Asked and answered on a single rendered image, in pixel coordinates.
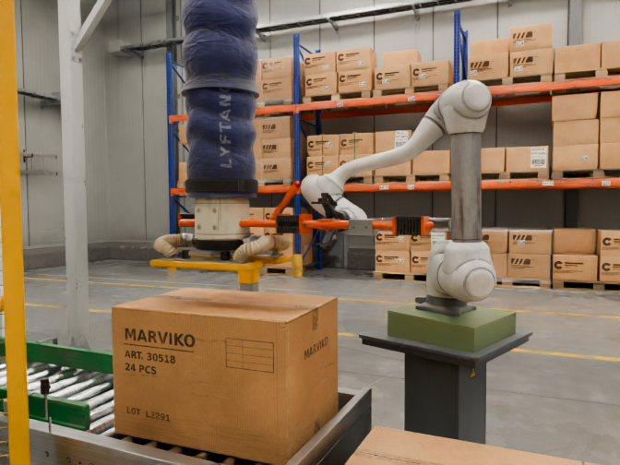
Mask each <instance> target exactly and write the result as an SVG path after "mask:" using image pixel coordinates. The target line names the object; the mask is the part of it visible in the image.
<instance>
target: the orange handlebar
mask: <svg viewBox="0 0 620 465"><path fill-rule="evenodd" d="M179 224H180V225H181V226H195V220H180V221H179ZM239 225H240V227H263V228H276V221H269V220H255V219H254V218H250V220H248V221H244V220H241V221H239ZM303 226H304V228H318V229H317V230H323V231H325V230H331V231H335V230H339V229H349V221H341V220H340V219H335V218H332V219H326V218H323V219H320V220H316V221H304V222H303ZM372 227H373V229H386V230H392V221H373V223H372ZM433 228H434V224H433V223H432V222H431V221H426V222H425V229H426V230H432V229H433Z"/></svg>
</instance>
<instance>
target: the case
mask: <svg viewBox="0 0 620 465"><path fill-rule="evenodd" d="M112 333H113V402H114V432H115V433H116V434H120V435H129V436H133V437H138V438H143V439H148V440H152V441H157V442H162V443H166V444H171V445H176V446H180V447H188V448H193V449H197V450H202V451H207V452H211V453H216V454H221V455H225V456H230V457H235V458H239V459H248V460H252V461H257V462H262V463H267V464H271V465H285V464H286V463H287V462H288V461H289V460H290V459H291V458H292V457H293V456H294V455H295V454H296V453H297V452H298V451H299V450H300V449H301V448H302V447H303V446H304V445H305V444H306V443H307V442H308V441H309V440H310V439H311V438H312V437H313V436H314V435H315V434H316V433H317V432H318V431H319V430H320V429H321V428H322V427H323V426H324V425H325V424H326V423H327V422H329V421H330V420H331V419H332V418H333V417H334V416H335V415H336V414H337V413H338V412H339V404H338V297H333V296H318V295H303V294H289V293H274V292H246V291H231V290H217V289H202V288H184V289H181V290H177V291H173V292H167V293H163V294H159V295H155V296H151V297H148V298H144V299H140V300H136V301H133V302H129V303H125V304H118V305H114V306H112Z"/></svg>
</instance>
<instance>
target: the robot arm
mask: <svg viewBox="0 0 620 465"><path fill-rule="evenodd" d="M491 103H492V96H491V92H490V90H489V89H488V88H487V87H486V86H485V85H484V84H483V83H482V82H480V81H477V80H463V81H461V82H458V83H456V84H454V85H452V86H451V87H449V88H448V89H447V90H446V91H444V92H443V93H442V94H441V95H440V97H439V98H438V99H437V100H436V102H435V103H434V104H433V105H432V106H431V107H430V109H429V110H428V112H427V113H426V115H425V116H424V117H423V119H422V121H421V123H419V125H418V127H417V128H416V130H415V132H414V133H413V135H412V136H411V138H410V139H409V141H408V142H407V143H405V144H404V145H403V146H401V147H399V148H397V149H393V150H389V151H385V152H381V153H378V154H375V155H371V156H367V157H363V158H361V159H357V160H354V161H349V162H347V163H345V164H343V165H341V166H340V167H339V168H338V169H337V170H335V171H334V172H333V173H330V174H324V175H323V176H319V175H317V174H310V175H307V176H306V177H305V178H304V179H303V181H302V183H301V191H302V194H303V196H304V198H305V199H306V200H307V201H308V203H309V204H310V205H311V206H312V207H313V208H314V209H315V210H316V211H318V212H319V213H320V214H322V215H324V216H325V217H326V218H327V219H332V218H335V219H340V220H341V221H345V220H346V218H360V219H367V217H366V214H365V213H364V211H363V210H362V209H360V208H358V207H357V206H355V205H354V204H352V203H351V202H350V201H348V200H347V199H346V198H344V197H343V196H342V194H343V192H344V184H345V183H346V181H347V180H348V179H349V178H350V177H352V176H353V175H355V174H357V173H364V172H369V171H373V170H377V169H382V168H387V167H390V166H395V165H399V164H402V163H404V162H407V161H410V160H412V159H414V158H415V157H417V156H418V155H419V154H421V153H422V152H423V151H424V150H426V149H427V148H428V147H429V146H431V145H432V144H433V143H434V142H435V141H437V140H438V139H439V138H441V137H442V136H443V135H444V134H445V133H446V132H448V134H449V135H451V200H452V240H438V241H437V242H436V243H435V244H434V245H433V246H432V248H431V250H430V253H429V256H428V260H427V270H426V289H427V294H426V296H417V297H416V298H415V302H416V303H418V304H417V305H415V309H417V310H424V311H430V312H435V313H440V314H445V315H450V316H460V315H463V314H465V313H468V312H470V311H473V310H476V306H475V305H472V304H467V303H470V302H480V301H482V300H484V299H486V298H487V297H489V296H490V295H491V294H492V293H493V291H494V290H495V285H496V273H495V269H494V266H493V262H492V258H491V254H490V248H489V246H488V245H487V244H486V243H485V242H484V241H482V167H481V133H482V132H483V131H484V129H485V125H486V120H487V116H488V113H489V109H490V107H491ZM337 233H344V234H349V230H346V229H339V230H335V231H331V230H326V235H325V237H324V240H323V243H318V244H312V246H318V249H323V250H322V254H329V253H330V251H331V250H332V248H333V246H334V245H335V243H336V242H337V241H338V239H337V238H336V234H337Z"/></svg>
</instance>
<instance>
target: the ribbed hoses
mask: <svg viewBox="0 0 620 465"><path fill-rule="evenodd" d="M259 238H260V239H258V240H255V241H254V242H253V243H252V242H251V243H247V244H242V245H240V247H239V248H237V250H236V251H235V253H234V255H233V259H234V260H235V261H246V260H247V259H248V258H249V257H250V256H254V255H259V254H262V253H264V252H266V251H268V250H272V255H271V256H275V255H277V254H278V252H280V251H284V250H287V249H289V248H290V246H291V241H290V239H289V238H288V237H286V236H283V235H272V236H271V235H270V236H262V237H259ZM178 245H179V246H181V245H183V243H182V235H181V234H167V235H163V236H161V237H159V238H157V239H156V240H155V242H154V244H153V246H154V248H155V249H156V251H158V252H160V253H162V254H164V255H165V256H166V258H171V257H175V256H176V255H177V254H178V253H179V252H177V250H176V248H175V247H174V246H178Z"/></svg>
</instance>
